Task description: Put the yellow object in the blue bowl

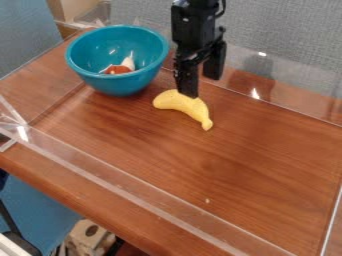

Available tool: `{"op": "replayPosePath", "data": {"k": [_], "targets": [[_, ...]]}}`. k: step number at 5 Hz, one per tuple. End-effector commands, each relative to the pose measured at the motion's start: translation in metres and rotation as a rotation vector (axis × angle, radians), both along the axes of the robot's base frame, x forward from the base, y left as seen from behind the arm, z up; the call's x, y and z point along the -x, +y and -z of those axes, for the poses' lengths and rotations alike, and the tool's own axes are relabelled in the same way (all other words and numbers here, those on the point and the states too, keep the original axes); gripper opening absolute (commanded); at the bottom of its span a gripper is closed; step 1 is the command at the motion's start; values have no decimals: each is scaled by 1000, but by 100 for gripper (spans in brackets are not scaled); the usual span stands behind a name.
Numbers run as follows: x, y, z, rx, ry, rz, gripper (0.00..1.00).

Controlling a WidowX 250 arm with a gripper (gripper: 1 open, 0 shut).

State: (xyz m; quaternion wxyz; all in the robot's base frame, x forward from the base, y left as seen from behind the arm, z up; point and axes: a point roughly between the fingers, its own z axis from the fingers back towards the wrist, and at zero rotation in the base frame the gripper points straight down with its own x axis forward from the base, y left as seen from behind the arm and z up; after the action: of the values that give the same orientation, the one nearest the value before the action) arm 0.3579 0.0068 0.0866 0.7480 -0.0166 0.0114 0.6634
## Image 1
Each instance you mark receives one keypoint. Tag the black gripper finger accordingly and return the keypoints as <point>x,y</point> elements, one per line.
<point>214,65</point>
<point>186,77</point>

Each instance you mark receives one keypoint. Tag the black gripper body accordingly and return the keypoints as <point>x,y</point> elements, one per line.
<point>194,30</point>

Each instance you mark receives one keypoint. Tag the yellow toy banana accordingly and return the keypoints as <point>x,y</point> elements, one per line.
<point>171,100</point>

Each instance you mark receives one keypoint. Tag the blue bowl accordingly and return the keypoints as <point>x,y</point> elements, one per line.
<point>104,47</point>

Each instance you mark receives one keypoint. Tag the red and white toy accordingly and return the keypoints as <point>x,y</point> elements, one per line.
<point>124,67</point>

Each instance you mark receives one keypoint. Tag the cardboard box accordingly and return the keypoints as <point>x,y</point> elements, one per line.
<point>78,14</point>

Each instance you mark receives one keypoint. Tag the clear acrylic barrier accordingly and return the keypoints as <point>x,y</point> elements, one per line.
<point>250,188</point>

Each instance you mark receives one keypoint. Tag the wooden block with hole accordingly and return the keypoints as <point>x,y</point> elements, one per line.
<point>88,239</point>

